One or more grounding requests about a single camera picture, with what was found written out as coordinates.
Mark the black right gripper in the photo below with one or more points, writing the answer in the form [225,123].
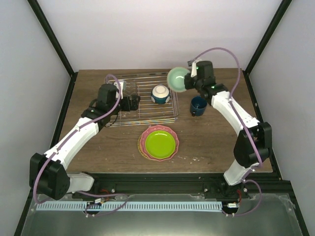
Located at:
[188,85]

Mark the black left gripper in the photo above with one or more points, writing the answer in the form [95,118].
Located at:
[135,104]

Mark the pale green bowl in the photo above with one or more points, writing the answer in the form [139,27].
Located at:
[176,79]

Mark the dark blue mug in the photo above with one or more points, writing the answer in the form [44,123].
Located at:
[198,106]

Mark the chrome wire dish rack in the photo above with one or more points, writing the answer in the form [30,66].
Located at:
[148,112]

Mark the white and teal bowl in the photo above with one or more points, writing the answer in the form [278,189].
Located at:
[160,94]

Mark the lime green plate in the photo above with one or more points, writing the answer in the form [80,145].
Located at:
[160,144]

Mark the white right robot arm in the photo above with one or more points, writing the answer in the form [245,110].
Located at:
[254,138]

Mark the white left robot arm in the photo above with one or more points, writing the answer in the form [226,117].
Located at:
[48,174]

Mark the pink scalloped plate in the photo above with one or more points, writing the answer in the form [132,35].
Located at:
[151,129]

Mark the light blue slotted strip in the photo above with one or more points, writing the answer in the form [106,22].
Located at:
[131,206]

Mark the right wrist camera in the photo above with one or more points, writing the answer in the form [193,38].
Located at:
[193,64]

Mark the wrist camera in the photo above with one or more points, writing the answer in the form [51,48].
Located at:
[121,84]
[193,64]

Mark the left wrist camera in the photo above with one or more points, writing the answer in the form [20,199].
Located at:
[121,84]

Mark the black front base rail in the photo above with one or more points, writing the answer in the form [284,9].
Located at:
[212,185]

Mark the black right frame post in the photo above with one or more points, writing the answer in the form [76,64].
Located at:
[280,12]

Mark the black aluminium frame post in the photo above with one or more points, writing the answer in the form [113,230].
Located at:
[35,6]

